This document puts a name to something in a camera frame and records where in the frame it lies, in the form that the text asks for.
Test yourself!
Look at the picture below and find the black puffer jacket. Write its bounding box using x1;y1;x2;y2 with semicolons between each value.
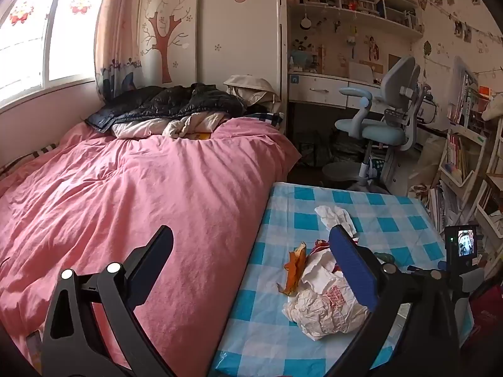
86;83;246;133

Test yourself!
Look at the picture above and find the pink printed curtain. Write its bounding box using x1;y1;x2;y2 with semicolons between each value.
94;0;148;99

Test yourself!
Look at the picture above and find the pink blanket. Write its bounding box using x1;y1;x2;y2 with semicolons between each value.
0;117;302;377

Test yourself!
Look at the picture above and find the beige pillow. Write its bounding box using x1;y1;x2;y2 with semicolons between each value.
223;74;281;107

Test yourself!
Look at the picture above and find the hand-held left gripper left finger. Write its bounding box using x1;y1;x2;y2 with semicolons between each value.
39;225;177;377

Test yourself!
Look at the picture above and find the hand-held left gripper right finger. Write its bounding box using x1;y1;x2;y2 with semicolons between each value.
326;225;462;377

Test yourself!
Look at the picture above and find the red and white plastic bag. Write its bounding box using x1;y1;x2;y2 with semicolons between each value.
283;239;372;341

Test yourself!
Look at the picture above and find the string of photos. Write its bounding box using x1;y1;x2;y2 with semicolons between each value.
417;0;503;46

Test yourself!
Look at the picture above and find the cream quilt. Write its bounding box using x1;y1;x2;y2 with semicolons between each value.
112;112;232;140

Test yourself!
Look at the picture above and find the window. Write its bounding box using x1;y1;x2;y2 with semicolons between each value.
0;0;114;107

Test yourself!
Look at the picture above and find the striped bedsheet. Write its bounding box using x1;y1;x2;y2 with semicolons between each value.
0;143;59;177

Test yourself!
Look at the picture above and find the white wall shelf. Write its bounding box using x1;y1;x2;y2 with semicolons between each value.
285;0;425;40

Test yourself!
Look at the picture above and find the grey and blue desk chair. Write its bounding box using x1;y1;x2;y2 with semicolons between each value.
322;56;431;193

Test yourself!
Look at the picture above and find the white tissue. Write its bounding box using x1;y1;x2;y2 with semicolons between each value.
314;205;357;236

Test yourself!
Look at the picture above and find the blue checkered tablecloth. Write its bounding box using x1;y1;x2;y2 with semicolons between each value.
208;182;476;377

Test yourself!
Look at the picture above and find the white book rack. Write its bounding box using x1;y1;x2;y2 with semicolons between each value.
428;57;503;236

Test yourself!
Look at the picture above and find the white wardrobe with tree decal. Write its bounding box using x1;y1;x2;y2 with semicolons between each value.
139;0;287;95

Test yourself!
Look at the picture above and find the orange peel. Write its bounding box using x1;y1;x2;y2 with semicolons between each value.
276;242;309;296

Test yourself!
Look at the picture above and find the blue plaid pillow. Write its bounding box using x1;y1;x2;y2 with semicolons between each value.
251;112;285;127

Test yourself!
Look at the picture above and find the white desk with drawers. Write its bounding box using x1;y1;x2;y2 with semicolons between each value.
288;71;437;126

